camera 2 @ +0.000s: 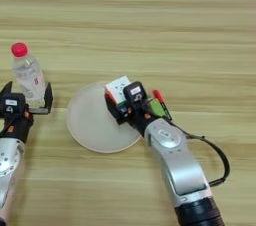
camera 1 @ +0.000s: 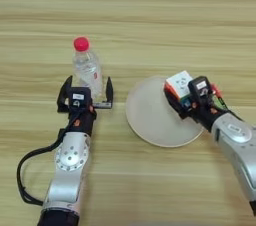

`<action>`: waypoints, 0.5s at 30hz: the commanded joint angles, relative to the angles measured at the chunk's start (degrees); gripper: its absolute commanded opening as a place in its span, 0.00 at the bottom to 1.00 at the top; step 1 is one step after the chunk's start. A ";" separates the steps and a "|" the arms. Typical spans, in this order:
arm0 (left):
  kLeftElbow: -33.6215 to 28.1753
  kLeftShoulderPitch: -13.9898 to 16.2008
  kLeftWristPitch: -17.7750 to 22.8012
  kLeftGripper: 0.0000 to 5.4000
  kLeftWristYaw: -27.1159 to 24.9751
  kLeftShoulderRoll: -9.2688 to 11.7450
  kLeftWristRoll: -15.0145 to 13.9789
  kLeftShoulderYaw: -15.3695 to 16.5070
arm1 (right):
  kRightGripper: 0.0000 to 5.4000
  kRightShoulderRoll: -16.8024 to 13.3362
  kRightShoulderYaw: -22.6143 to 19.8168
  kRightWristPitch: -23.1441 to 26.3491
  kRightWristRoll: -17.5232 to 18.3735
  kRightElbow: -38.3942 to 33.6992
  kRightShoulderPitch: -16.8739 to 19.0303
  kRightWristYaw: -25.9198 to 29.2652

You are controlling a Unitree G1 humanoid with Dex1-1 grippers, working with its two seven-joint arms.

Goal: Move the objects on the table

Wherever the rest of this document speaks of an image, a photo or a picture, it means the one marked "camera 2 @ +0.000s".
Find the red marker pen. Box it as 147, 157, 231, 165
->
152, 89, 173, 121

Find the green rectangular block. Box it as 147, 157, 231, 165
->
148, 98, 167, 118

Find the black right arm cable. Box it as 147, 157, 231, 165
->
171, 121, 231, 188

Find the clear bottle with red cap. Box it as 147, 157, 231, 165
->
10, 42, 47, 103

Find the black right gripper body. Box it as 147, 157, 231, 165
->
116, 101, 161, 137

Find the round white plate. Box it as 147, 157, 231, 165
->
65, 81, 143, 154

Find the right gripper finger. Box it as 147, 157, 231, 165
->
104, 95, 129, 125

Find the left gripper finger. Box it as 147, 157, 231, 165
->
43, 81, 54, 110
0, 80, 14, 97

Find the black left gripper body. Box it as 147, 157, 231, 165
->
0, 107, 52, 144

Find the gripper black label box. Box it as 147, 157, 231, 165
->
123, 81, 148, 106
0, 93, 27, 119

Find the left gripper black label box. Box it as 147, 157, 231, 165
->
0, 93, 27, 119

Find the colourful puzzle cube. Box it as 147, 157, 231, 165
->
104, 75, 132, 108

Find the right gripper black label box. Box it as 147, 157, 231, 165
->
123, 81, 148, 106

